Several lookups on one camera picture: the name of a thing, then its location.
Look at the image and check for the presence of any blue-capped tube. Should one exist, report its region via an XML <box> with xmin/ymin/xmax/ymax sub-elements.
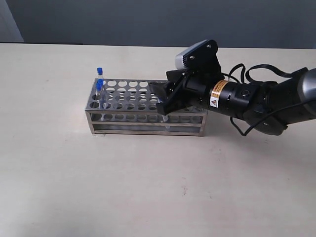
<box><xmin>100</xmin><ymin>85</ymin><xmax>108</xmax><ymax>109</ymax></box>
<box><xmin>97</xmin><ymin>67</ymin><xmax>104</xmax><ymax>82</ymax></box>
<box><xmin>95</xmin><ymin>79</ymin><xmax>104</xmax><ymax>109</ymax></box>
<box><xmin>158</xmin><ymin>98</ymin><xmax>170</xmax><ymax>130</ymax></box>

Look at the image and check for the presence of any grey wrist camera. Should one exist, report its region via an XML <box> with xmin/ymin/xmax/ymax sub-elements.
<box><xmin>174</xmin><ymin>39</ymin><xmax>207</xmax><ymax>70</ymax></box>

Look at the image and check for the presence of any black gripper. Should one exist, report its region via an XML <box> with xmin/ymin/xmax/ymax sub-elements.
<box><xmin>149</xmin><ymin>53</ymin><xmax>254</xmax><ymax>118</ymax></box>

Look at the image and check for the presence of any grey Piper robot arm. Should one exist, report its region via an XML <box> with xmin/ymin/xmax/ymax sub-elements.
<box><xmin>149</xmin><ymin>56</ymin><xmax>316</xmax><ymax>136</ymax></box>

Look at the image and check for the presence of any stainless steel test tube rack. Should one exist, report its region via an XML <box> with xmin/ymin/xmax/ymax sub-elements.
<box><xmin>85</xmin><ymin>78</ymin><xmax>208</xmax><ymax>136</ymax></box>

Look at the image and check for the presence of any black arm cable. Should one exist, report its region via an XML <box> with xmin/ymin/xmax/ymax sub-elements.
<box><xmin>228</xmin><ymin>63</ymin><xmax>307</xmax><ymax>137</ymax></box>

